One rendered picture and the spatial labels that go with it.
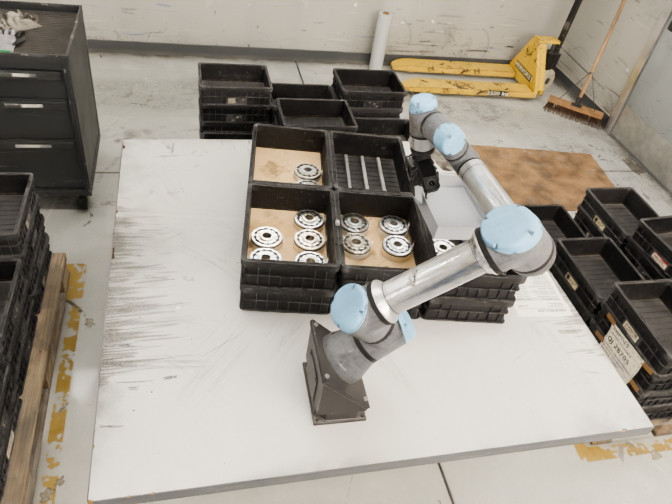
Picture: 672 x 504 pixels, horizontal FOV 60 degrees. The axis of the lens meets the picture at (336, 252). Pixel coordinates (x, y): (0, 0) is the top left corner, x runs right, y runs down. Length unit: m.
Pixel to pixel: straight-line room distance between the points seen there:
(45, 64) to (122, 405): 1.75
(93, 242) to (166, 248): 1.17
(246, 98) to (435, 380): 2.11
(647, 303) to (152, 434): 2.08
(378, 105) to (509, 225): 2.38
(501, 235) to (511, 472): 1.50
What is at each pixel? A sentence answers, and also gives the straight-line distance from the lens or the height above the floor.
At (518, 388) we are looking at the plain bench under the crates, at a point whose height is 0.70.
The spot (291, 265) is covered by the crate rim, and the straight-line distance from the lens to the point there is 1.74.
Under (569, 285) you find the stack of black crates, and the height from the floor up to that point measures 0.38.
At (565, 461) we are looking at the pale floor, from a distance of 2.76.
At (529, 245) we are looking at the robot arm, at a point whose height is 1.37.
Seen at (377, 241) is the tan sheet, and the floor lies 0.83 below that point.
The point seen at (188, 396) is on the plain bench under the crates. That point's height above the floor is 0.70.
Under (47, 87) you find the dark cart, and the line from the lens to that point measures 3.06.
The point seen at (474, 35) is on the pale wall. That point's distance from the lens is 5.63.
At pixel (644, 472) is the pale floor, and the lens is 2.92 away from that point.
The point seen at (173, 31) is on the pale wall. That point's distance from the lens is 5.08.
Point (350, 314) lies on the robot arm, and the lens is 1.40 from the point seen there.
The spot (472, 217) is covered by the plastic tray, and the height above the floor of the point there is 1.04.
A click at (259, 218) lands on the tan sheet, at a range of 2.05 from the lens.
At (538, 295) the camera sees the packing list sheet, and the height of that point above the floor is 0.70.
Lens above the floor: 2.12
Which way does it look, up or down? 41 degrees down
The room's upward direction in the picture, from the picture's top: 11 degrees clockwise
